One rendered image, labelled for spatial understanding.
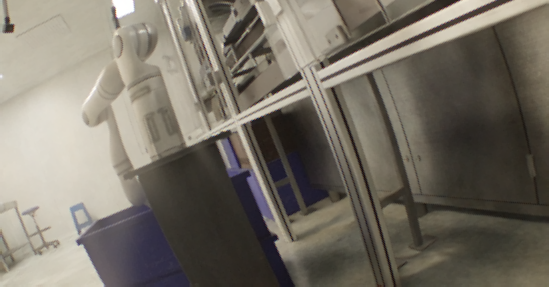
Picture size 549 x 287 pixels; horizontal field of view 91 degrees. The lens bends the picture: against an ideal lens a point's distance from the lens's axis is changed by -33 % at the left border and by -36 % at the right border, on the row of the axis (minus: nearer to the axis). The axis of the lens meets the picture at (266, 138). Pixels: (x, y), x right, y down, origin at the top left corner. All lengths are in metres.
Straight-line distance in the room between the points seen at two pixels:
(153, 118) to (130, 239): 0.44
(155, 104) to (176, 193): 0.19
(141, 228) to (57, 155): 5.37
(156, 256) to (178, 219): 0.37
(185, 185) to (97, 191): 5.49
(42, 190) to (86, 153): 1.17
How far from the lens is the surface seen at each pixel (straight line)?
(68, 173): 6.35
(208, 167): 0.78
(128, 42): 0.85
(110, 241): 1.13
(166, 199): 0.77
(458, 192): 1.08
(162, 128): 0.81
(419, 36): 0.51
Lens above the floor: 0.55
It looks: 3 degrees down
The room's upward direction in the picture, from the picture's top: 22 degrees counter-clockwise
